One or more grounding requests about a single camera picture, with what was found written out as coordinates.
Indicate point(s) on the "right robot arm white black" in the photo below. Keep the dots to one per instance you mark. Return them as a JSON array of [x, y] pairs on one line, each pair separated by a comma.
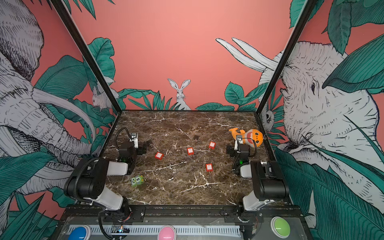
[[269, 185]]

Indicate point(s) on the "orange shark plush toy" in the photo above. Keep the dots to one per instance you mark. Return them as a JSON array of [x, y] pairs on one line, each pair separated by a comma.
[[249, 136]]

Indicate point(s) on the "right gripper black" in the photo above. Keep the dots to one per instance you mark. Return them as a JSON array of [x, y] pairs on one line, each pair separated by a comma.
[[230, 150]]

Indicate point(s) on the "black mounting rail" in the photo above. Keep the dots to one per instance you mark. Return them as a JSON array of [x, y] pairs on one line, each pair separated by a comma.
[[139, 212]]

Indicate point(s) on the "green push button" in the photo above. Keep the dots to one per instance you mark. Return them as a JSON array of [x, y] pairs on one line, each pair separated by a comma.
[[280, 227]]

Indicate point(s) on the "blue push button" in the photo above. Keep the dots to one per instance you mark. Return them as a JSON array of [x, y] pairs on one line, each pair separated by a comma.
[[80, 233]]

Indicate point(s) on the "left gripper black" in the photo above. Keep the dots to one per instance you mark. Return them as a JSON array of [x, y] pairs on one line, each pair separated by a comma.
[[141, 149]]

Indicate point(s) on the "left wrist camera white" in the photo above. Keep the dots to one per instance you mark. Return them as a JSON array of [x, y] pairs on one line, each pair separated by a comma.
[[134, 139]]

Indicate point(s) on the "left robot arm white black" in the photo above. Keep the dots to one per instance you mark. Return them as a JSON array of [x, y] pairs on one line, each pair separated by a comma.
[[87, 183]]

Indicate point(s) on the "red padlock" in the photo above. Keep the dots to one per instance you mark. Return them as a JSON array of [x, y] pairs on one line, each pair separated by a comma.
[[209, 167], [190, 151], [159, 156], [212, 145]]

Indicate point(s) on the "pink push button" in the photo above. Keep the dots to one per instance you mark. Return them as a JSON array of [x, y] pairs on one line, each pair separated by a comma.
[[167, 233]]

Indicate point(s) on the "green monster toy cube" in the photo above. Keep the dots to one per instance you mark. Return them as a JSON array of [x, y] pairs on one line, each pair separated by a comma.
[[136, 181]]

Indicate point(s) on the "white slotted cable duct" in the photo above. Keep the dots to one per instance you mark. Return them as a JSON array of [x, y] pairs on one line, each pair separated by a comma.
[[141, 230]]

